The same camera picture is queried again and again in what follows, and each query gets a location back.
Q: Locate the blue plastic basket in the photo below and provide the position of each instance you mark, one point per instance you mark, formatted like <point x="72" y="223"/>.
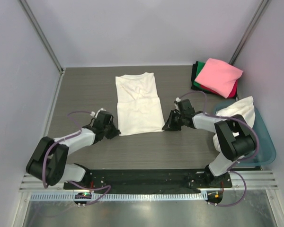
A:
<point x="267" y="152"/>

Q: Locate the left aluminium frame post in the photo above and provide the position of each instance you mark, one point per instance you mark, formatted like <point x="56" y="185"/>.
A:
<point x="34" y="22"/>

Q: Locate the white t shirt red print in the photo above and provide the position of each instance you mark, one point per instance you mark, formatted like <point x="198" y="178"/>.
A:
<point x="138" y="104"/>

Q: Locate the white crumpled t shirt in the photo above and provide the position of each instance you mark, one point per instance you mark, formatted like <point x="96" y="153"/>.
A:
<point x="244" y="107"/>

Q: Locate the black folded t shirt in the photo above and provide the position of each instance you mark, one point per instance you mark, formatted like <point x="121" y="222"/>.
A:
<point x="193" y="74"/>

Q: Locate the right aluminium frame post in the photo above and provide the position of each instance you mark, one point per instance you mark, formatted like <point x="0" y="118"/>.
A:
<point x="250" y="29"/>

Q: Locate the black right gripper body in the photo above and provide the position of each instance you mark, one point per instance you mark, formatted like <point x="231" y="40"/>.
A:
<point x="174" y="119"/>

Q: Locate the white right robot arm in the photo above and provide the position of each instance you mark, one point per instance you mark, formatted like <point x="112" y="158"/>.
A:
<point x="235" y="137"/>

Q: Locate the aluminium front rail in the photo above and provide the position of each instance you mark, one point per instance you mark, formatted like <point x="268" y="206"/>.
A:
<point x="254" y="180"/>

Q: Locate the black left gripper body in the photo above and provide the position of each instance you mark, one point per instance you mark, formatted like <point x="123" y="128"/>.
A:
<point x="110" y="130"/>

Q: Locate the aluminium frame post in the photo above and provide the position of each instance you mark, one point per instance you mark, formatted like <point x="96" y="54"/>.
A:
<point x="34" y="22"/>
<point x="250" y="29"/>

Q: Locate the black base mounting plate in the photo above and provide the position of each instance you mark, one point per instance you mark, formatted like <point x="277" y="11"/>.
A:
<point x="154" y="181"/>

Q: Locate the red folded t shirt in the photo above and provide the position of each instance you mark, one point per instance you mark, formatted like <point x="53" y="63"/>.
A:
<point x="231" y="94"/>

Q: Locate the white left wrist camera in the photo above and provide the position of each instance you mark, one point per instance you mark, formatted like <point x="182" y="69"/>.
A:
<point x="95" y="114"/>

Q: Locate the white slotted cable duct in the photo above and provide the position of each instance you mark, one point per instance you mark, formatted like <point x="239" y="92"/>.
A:
<point x="85" y="196"/>

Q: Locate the green folded t shirt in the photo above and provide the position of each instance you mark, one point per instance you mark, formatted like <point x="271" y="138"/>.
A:
<point x="200" y="66"/>

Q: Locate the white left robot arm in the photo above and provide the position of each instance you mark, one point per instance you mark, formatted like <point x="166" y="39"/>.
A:
<point x="48" y="162"/>

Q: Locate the pink folded t shirt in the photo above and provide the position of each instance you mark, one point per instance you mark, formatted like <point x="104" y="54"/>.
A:
<point x="219" y="76"/>

